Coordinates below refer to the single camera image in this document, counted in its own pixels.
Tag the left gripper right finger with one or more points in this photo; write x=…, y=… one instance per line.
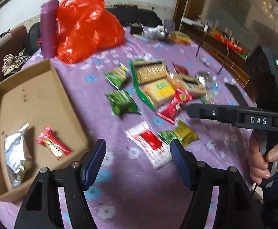
x=185, y=162

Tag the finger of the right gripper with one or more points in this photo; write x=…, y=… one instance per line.
x=203, y=111

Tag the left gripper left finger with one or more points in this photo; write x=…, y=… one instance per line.
x=91, y=163

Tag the orange-edged cracker pack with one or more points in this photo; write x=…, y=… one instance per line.
x=188, y=83

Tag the clear green-edged snack packet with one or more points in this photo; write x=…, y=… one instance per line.
x=210, y=85

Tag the white red candy packet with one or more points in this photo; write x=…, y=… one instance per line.
x=156, y=150

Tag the dark red snack packet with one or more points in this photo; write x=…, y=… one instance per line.
x=180, y=69

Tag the yellow Weidan cracker pack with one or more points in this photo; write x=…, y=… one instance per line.
x=156, y=93

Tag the green peas snack packet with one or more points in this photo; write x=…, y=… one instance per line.
x=121, y=102

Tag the person's right hand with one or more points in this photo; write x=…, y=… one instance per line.
x=258, y=165

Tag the olive green snack packet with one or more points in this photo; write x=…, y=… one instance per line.
x=182, y=132

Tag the black smartphone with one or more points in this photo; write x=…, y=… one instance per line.
x=236, y=94

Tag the red round-logo snack packet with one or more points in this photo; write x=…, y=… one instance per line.
x=169, y=111

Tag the cardboard tray box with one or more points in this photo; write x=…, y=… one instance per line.
x=36, y=96

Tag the silver foil packet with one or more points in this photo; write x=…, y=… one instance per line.
x=18, y=158

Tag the purple floral tablecloth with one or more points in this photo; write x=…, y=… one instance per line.
x=129, y=192

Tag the green-edged cracker pack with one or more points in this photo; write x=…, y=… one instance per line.
x=146, y=71

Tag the orange cracker packs far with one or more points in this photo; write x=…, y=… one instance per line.
x=179, y=38

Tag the wooden sideboard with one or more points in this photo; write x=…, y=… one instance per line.
x=230, y=30

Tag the booklet with plastic bag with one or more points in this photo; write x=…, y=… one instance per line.
x=153, y=34

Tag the grey phone stand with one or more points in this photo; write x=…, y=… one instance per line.
x=169, y=26

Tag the black small box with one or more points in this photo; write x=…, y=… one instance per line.
x=136, y=28

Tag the black leather sofa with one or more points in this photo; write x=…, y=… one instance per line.
x=124, y=13

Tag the striped cloth on sofa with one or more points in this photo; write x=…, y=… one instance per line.
x=14, y=62

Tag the orange plastic bag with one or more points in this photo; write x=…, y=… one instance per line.
x=84, y=27

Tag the brown armchair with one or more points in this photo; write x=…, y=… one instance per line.
x=12, y=43

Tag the purple thermos bottle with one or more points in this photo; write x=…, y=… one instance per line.
x=48, y=28

